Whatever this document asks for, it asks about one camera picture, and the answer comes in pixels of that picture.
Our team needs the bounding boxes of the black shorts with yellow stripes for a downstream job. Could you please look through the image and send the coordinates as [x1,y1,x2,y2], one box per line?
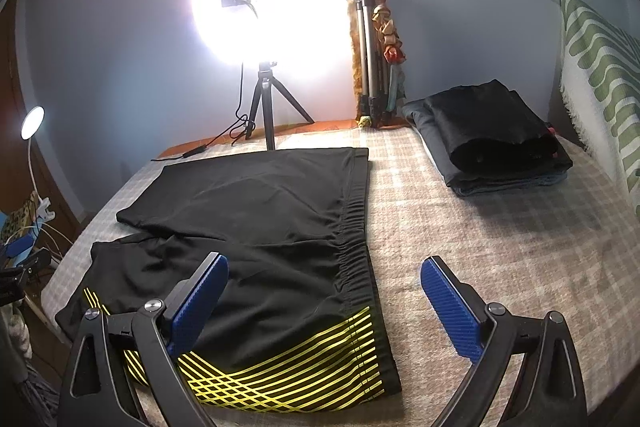
[55,147,401,413]

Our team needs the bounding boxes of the beige plaid bed blanket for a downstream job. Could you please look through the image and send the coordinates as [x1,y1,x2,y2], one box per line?
[39,126,640,427]

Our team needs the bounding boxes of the folded black pants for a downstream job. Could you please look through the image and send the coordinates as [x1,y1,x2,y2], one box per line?
[425,79,573,174]

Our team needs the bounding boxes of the white clip-on desk lamp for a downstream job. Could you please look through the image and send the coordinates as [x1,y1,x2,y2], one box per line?
[21,105,55,227]

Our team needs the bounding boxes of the folded grey garment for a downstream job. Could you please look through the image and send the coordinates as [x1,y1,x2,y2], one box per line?
[401,100,573,197]

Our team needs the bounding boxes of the orange patterned bed sheet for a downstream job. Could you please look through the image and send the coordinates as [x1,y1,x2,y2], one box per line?
[152,118,409,160]

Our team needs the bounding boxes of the green striped white pillow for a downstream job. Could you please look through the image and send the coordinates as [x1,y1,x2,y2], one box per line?
[560,0,639,212]

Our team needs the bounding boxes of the silver folded tripod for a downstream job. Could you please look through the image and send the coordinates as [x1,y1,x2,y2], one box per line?
[347,0,393,128]

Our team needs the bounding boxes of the black light power cable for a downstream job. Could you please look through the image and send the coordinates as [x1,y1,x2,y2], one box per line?
[150,3,262,163]

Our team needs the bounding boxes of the black tripod with ring light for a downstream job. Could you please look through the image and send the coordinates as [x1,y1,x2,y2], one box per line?
[190,0,355,147]

